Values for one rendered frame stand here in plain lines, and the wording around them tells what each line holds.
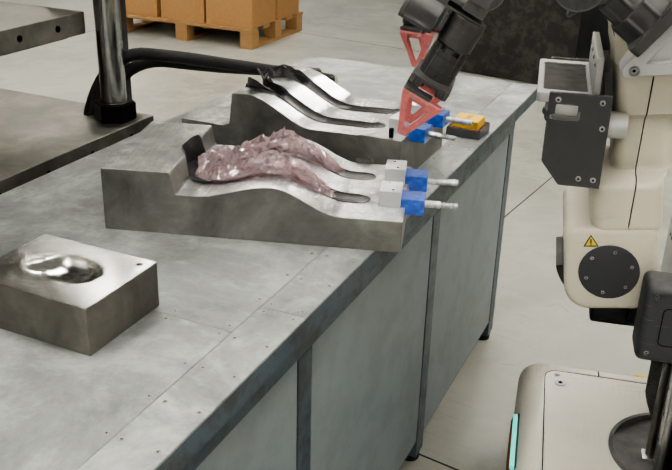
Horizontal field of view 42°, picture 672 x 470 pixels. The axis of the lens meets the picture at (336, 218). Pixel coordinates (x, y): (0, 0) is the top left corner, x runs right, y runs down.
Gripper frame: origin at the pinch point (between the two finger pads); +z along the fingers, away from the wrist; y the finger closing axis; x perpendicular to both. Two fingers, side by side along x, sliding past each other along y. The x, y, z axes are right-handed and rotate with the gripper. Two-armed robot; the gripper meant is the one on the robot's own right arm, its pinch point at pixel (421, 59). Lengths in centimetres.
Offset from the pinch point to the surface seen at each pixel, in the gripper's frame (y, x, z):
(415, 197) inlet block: 37.9, 14.1, 13.5
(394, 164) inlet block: 28.0, 6.3, 12.4
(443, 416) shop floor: -23, 9, 100
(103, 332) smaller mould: 90, -9, 20
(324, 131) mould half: 17.4, -12.6, 13.0
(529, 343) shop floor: -70, 21, 99
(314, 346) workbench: 57, 6, 35
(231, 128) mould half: 17.3, -33.9, 16.6
